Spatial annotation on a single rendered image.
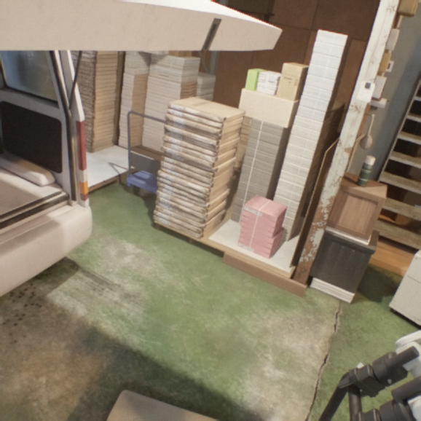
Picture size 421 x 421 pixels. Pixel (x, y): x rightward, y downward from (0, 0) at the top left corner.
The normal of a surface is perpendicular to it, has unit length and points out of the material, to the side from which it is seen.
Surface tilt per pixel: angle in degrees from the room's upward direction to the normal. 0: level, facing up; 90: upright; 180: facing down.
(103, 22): 106
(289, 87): 90
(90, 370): 0
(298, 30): 90
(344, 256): 90
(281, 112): 90
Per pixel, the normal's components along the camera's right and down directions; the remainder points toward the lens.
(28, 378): 0.15, -0.87
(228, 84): -0.47, 0.35
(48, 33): 0.76, 0.59
